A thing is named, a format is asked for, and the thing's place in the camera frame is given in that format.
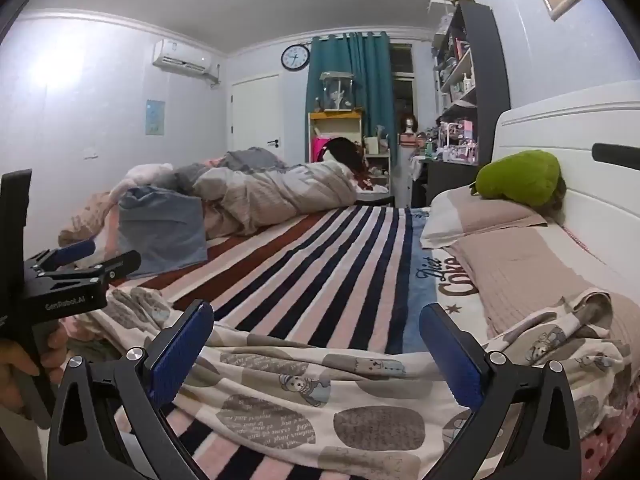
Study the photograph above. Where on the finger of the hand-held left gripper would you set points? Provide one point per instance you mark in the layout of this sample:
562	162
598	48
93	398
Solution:
115	266
75	251

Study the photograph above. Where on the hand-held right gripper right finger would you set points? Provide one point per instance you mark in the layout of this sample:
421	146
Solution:
450	355

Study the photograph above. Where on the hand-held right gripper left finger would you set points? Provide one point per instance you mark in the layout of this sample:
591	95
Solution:
182	355

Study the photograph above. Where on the cartoon print cream pants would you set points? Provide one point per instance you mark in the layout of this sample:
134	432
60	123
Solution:
280	400

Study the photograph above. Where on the person's left hand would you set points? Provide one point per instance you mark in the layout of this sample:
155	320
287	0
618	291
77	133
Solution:
12	365

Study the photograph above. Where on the pink lace pillow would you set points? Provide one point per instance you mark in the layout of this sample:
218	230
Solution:
85	220

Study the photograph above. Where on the blue-grey folded cloth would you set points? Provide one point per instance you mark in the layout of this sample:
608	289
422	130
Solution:
160	230

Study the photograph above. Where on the white plush toy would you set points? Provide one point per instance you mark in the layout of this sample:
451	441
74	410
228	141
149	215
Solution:
142	175

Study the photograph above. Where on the beige white pillow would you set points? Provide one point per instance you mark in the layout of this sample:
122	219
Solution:
475	215

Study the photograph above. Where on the striped fleece blanket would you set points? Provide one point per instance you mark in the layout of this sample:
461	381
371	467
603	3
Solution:
320	270

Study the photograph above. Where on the grey blanket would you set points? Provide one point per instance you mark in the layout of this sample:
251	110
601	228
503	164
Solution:
240	160

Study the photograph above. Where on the dark grey desk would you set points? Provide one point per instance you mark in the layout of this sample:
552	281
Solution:
450	177

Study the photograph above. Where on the checkered quilt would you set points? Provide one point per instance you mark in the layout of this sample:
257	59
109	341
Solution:
280	190

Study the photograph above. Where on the pink dotted bedsheet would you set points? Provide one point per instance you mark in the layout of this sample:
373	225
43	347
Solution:
617	447

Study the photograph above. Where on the green plush toy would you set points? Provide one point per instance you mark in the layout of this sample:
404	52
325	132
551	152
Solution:
520	175

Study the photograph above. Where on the white door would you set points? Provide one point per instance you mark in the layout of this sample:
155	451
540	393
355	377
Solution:
255	115

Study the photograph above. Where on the row of desk figurines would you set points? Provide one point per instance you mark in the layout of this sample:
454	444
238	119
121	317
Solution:
455	145

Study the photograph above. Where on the small white shelf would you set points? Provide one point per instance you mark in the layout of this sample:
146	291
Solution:
377	157

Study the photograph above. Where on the white air conditioner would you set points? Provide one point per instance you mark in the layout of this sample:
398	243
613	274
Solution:
182	57

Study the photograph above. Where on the dark furry plush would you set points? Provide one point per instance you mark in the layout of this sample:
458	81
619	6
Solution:
347	152

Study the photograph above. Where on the mannequin head with wig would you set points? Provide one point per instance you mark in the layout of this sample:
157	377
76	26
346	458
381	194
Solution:
410	127

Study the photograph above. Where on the magenta bag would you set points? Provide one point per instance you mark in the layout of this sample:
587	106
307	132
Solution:
318	150

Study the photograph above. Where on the white bed headboard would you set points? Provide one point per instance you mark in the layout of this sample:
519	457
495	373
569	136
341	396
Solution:
575	125

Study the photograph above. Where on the yellow shelf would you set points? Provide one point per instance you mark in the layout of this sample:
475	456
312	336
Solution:
335	116

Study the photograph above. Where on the window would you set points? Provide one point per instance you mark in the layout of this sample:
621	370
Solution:
402	80

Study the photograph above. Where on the glass display case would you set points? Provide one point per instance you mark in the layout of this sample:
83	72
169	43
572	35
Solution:
336	92

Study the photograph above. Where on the teal curtain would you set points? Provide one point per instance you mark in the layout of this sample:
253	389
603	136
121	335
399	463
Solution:
370	70

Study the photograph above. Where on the dark grey bookshelf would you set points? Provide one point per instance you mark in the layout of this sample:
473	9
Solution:
487	60

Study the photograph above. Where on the clear display box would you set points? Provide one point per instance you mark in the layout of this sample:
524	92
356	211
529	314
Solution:
440	7

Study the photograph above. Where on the blue wall poster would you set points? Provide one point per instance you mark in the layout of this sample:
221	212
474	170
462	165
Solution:
155	117

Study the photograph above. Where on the round wall clock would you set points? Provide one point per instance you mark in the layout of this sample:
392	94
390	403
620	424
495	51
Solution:
295	57

